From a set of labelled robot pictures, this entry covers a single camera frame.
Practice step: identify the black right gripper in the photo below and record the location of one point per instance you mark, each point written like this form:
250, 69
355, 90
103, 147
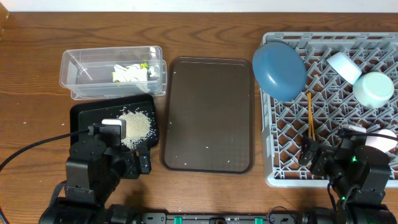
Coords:
323, 152

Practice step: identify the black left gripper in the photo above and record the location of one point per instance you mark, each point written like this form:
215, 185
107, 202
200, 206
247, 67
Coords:
130, 172

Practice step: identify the wooden chopstick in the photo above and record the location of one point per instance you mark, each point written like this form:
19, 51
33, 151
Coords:
309, 98
310, 122

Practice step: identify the pink plastic cup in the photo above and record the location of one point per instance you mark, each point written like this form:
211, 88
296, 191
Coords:
382, 144

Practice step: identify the mint green bowl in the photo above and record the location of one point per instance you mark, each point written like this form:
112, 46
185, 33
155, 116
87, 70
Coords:
373, 90

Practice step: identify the white napkin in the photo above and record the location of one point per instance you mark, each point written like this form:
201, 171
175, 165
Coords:
133, 73

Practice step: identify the light blue bowl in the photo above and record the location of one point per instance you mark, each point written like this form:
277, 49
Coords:
345, 67

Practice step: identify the dark blue plate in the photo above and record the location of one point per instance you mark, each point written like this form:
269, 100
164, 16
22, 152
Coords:
279, 70

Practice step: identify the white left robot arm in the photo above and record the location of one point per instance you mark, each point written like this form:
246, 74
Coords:
94, 170

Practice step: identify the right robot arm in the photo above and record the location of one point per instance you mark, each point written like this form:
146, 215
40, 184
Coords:
357, 173

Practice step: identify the grey dishwasher rack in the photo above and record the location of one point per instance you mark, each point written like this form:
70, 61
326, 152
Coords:
285, 123

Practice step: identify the black waste bin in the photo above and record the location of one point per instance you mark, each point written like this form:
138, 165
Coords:
86, 114

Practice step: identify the clear plastic waste bin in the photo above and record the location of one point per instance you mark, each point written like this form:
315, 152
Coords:
87, 73

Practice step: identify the pile of white rice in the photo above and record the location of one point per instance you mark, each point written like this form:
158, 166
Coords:
138, 128

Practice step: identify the brown serving tray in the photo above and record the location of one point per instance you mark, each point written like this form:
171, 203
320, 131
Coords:
209, 116

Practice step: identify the yellow green wrapper scrap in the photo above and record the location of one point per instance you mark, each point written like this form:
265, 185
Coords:
144, 65

